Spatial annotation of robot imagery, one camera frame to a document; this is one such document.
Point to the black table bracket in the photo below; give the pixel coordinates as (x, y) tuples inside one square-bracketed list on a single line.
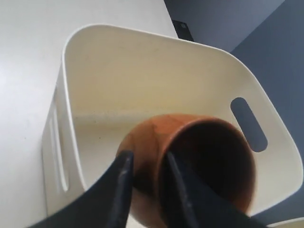
[(182, 30)]

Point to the middle cream plastic bin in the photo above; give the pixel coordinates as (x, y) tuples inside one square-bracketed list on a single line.
[(292, 223)]

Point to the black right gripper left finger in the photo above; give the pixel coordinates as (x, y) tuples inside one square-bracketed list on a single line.
[(105, 205)]

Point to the cream plastic bin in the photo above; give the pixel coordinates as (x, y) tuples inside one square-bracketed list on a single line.
[(112, 78), (292, 223)]

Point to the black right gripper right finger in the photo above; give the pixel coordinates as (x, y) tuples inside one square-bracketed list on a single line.
[(190, 203)]

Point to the left cream plastic bin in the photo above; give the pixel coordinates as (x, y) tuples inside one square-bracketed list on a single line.
[(112, 78)]

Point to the brown wooden cup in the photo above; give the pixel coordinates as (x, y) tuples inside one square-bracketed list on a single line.
[(213, 148)]

